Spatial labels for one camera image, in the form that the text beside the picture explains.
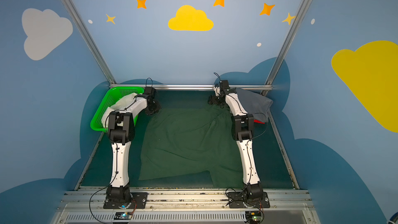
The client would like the dark green t-shirt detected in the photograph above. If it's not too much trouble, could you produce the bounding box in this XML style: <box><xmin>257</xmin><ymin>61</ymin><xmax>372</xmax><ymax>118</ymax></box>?
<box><xmin>138</xmin><ymin>106</ymin><xmax>244</xmax><ymax>188</ymax></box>

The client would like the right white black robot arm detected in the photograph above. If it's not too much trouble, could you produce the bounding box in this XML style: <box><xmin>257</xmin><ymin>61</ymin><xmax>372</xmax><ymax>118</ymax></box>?
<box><xmin>208</xmin><ymin>80</ymin><xmax>264</xmax><ymax>202</ymax></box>

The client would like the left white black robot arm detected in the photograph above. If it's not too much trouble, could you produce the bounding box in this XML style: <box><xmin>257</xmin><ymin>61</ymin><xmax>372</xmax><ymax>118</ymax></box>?
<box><xmin>104</xmin><ymin>87</ymin><xmax>161</xmax><ymax>208</ymax></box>

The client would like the cream white t-shirt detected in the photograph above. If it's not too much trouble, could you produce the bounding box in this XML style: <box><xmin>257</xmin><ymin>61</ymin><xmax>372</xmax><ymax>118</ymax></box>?
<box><xmin>101</xmin><ymin>93</ymin><xmax>137</xmax><ymax>128</ymax></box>

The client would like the folded grey t-shirt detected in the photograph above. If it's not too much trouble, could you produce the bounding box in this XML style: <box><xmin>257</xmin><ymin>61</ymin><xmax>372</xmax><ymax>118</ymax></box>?
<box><xmin>236</xmin><ymin>88</ymin><xmax>273</xmax><ymax>123</ymax></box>

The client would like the green plastic basket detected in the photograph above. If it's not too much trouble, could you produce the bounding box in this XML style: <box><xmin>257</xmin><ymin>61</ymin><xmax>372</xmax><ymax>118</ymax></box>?
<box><xmin>90</xmin><ymin>87</ymin><xmax>144</xmax><ymax>132</ymax></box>

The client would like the folded red t-shirt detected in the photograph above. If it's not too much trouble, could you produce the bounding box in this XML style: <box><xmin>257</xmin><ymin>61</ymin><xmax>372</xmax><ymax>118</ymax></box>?
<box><xmin>254</xmin><ymin>119</ymin><xmax>265</xmax><ymax>124</ymax></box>

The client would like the left small circuit board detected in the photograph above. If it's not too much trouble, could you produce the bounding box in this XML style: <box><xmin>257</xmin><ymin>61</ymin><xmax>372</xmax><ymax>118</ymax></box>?
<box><xmin>114</xmin><ymin>212</ymin><xmax>133</xmax><ymax>221</ymax></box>

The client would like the small circuit board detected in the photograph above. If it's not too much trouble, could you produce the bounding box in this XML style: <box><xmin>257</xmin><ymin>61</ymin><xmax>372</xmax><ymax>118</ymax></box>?
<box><xmin>114</xmin><ymin>212</ymin><xmax>133</xmax><ymax>221</ymax></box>
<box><xmin>245</xmin><ymin>212</ymin><xmax>263</xmax><ymax>224</ymax></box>

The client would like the right small circuit board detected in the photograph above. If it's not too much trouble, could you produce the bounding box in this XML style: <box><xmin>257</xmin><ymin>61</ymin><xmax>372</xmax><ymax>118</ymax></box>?
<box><xmin>245</xmin><ymin>212</ymin><xmax>263</xmax><ymax>224</ymax></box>

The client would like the horizontal aluminium back rail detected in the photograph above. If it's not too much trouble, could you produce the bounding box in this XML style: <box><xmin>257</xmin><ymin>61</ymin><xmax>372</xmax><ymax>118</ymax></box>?
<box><xmin>109</xmin><ymin>84</ymin><xmax>273</xmax><ymax>91</ymax></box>

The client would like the right diagonal aluminium post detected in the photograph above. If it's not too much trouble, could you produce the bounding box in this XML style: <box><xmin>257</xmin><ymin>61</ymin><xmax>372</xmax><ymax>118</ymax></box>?
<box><xmin>265</xmin><ymin>0</ymin><xmax>313</xmax><ymax>87</ymax></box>

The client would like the diagonal aluminium post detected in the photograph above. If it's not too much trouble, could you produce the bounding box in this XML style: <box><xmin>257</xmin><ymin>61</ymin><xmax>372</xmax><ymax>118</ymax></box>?
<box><xmin>265</xmin><ymin>0</ymin><xmax>313</xmax><ymax>87</ymax></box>
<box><xmin>61</xmin><ymin>0</ymin><xmax>117</xmax><ymax>84</ymax></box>

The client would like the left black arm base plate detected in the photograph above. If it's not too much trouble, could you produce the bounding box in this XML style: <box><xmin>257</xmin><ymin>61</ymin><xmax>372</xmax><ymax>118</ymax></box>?
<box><xmin>103</xmin><ymin>192</ymin><xmax>148</xmax><ymax>209</ymax></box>

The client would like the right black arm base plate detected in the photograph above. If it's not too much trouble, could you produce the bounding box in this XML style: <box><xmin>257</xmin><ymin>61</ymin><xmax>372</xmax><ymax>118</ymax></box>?
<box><xmin>226</xmin><ymin>191</ymin><xmax>270</xmax><ymax>209</ymax></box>

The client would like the aluminium front mounting rail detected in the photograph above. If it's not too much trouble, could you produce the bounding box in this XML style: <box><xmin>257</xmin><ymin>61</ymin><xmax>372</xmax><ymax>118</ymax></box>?
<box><xmin>51</xmin><ymin>187</ymin><xmax>320</xmax><ymax>224</ymax></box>

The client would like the left diagonal aluminium post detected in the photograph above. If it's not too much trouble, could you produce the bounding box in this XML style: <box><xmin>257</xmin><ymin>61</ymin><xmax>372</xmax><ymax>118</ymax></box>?
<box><xmin>61</xmin><ymin>0</ymin><xmax>117</xmax><ymax>84</ymax></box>

